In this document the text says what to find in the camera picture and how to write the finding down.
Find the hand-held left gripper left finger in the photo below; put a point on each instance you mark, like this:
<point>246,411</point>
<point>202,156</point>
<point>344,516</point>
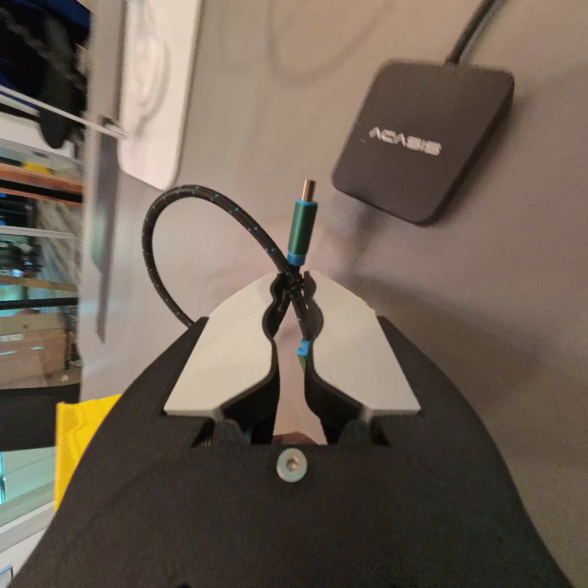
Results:
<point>220,367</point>

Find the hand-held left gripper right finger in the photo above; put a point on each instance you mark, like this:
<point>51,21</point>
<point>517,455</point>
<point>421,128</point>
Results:
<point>363,367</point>

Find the yellow plastic bin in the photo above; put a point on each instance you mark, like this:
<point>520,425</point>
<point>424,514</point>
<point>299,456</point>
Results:
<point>78,436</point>

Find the black square hub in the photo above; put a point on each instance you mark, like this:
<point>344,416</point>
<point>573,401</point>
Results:
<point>413,151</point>

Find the white monitor stand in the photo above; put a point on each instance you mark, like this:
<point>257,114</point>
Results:
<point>151,92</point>

